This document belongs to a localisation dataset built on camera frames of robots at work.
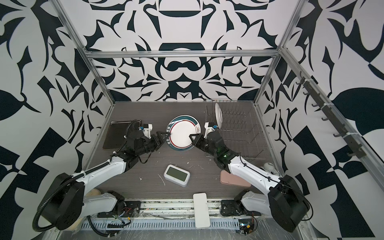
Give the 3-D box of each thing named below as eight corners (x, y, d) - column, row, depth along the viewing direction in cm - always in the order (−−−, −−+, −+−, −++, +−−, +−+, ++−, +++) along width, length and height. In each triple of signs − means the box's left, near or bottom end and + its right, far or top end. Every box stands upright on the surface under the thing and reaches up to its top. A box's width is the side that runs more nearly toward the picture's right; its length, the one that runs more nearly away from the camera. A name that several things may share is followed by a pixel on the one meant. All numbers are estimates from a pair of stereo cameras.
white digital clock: (162, 179, 85) (160, 176, 82) (168, 165, 90) (167, 162, 87) (186, 188, 82) (185, 186, 79) (191, 174, 87) (191, 171, 84)
